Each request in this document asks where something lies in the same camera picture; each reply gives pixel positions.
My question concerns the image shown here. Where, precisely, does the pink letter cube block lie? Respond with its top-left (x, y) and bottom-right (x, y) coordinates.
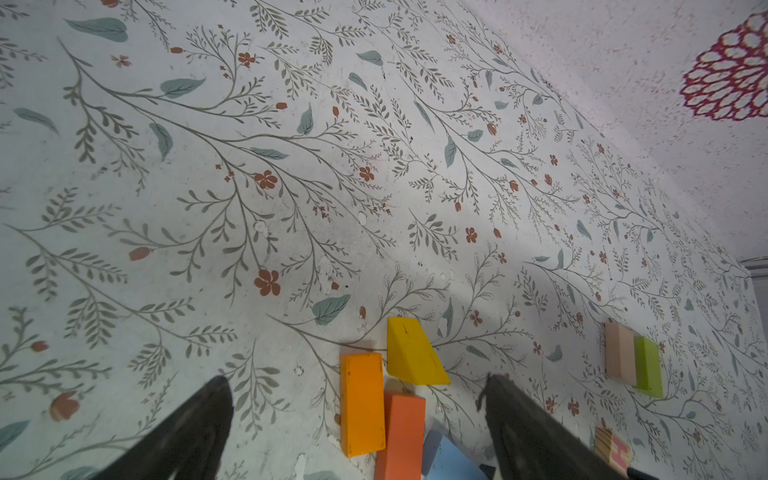
top-left (593, 427), bottom-right (632, 477)

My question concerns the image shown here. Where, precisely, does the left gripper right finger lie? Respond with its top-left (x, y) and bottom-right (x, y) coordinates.
top-left (478, 374), bottom-right (651, 479)

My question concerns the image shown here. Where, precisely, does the orange rectangular block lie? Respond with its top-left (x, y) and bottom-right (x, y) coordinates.
top-left (341, 353), bottom-right (386, 458)

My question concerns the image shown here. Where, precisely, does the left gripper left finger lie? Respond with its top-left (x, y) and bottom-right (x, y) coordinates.
top-left (95, 376), bottom-right (234, 479)

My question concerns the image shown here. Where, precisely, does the light blue rectangular block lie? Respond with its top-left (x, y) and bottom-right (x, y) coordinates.
top-left (422, 430), bottom-right (488, 480)

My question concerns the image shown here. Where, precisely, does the green rectangular block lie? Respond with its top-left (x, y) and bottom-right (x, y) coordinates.
top-left (634, 336), bottom-right (664, 398)

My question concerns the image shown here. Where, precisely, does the red rectangular block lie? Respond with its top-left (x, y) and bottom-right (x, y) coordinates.
top-left (374, 391), bottom-right (426, 480)

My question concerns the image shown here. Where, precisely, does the natural wood rectangular block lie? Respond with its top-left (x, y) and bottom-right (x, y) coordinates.
top-left (604, 322), bottom-right (637, 386)

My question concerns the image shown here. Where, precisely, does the yellow wedge block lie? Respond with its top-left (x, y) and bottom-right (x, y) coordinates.
top-left (387, 317), bottom-right (451, 386)

